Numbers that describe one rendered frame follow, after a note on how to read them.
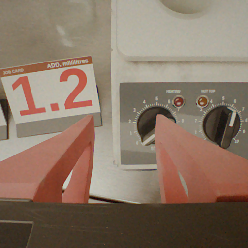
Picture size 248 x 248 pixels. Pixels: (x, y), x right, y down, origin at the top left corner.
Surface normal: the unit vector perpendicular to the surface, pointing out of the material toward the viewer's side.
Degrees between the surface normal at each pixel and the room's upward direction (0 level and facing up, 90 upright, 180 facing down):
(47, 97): 40
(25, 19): 0
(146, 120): 30
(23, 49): 0
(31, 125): 0
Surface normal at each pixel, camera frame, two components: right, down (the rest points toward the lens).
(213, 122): 0.00, 0.28
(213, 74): 0.00, -0.24
